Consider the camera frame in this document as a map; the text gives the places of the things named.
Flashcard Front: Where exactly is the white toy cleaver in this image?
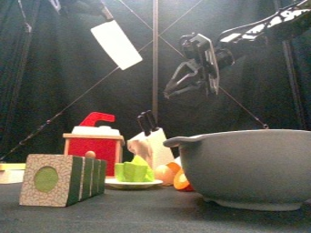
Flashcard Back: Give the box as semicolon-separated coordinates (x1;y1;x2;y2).
87;5;144;71

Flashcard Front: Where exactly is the white wooden knife block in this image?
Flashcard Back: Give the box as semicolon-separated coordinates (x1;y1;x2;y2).
126;127;176;171

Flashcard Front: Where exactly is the orange toy fruit slice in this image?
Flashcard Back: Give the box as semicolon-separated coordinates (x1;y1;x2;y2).
165;161;182;176

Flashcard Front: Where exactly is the red wooden toy sink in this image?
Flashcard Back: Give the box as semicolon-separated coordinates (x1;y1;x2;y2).
61;111;126;177

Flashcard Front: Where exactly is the beige toy egg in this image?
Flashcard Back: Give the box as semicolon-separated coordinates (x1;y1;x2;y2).
153;164;176;187

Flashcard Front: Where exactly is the green toy lettuce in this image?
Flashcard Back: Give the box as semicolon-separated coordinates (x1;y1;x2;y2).
113;154;156;183

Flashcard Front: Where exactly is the large grey mixing bowl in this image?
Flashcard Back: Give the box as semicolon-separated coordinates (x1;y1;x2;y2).
162;128;311;212

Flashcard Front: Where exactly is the orange toy fruit half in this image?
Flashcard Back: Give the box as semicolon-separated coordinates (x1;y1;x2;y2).
172;168;196;192

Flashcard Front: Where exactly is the small white plate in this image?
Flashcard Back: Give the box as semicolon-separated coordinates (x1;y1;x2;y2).
102;177;164;191

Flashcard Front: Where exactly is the yellow flat block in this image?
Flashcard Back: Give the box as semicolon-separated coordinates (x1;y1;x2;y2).
0;162;26;171

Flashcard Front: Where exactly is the white flat block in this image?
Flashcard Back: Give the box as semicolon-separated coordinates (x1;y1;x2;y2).
0;169;26;185

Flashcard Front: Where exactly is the vertical metal frame pole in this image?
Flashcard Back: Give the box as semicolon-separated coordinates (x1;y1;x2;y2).
152;0;160;122

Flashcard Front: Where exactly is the black-handled toy knife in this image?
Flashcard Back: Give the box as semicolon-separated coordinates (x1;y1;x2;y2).
136;114;152;137
144;109;160;132

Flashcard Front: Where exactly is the diagonal brace wire with turnbuckle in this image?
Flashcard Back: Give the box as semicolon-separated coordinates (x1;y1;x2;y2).
115;0;269;130
0;0;204;162

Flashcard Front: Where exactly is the dark side frame post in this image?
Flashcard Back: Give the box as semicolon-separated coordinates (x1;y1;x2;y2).
270;0;308;131

